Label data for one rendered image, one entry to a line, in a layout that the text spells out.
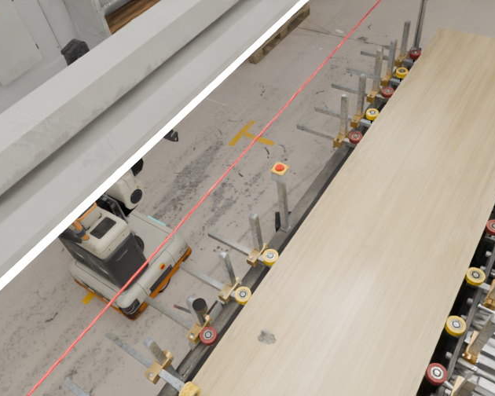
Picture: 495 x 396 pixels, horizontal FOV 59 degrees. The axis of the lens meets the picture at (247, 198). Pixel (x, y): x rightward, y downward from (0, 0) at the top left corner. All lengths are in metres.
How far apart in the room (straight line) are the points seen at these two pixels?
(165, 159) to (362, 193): 2.24
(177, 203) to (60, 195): 3.14
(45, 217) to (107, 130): 0.16
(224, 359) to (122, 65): 1.56
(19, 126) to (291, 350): 1.61
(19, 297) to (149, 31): 3.24
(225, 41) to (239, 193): 2.93
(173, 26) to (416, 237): 1.84
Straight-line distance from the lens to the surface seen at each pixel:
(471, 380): 1.86
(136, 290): 3.09
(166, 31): 0.77
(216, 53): 0.86
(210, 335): 2.10
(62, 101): 0.67
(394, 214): 2.44
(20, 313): 3.76
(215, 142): 4.24
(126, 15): 4.52
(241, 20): 0.92
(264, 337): 2.06
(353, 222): 2.38
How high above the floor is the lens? 2.80
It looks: 49 degrees down
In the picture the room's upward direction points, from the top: 11 degrees counter-clockwise
